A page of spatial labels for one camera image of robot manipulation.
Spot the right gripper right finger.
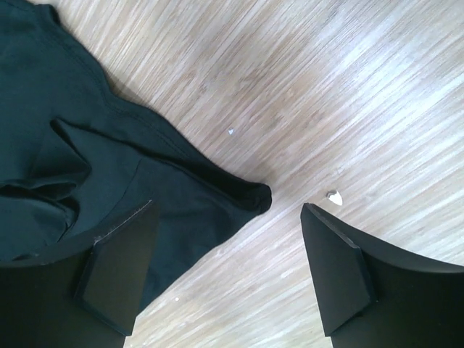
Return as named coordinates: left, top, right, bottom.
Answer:
left=300, top=204, right=377, bottom=336

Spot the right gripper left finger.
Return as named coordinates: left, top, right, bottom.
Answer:
left=75, top=200, right=158, bottom=336

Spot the black t shirt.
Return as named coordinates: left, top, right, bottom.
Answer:
left=1, top=1, right=272, bottom=308

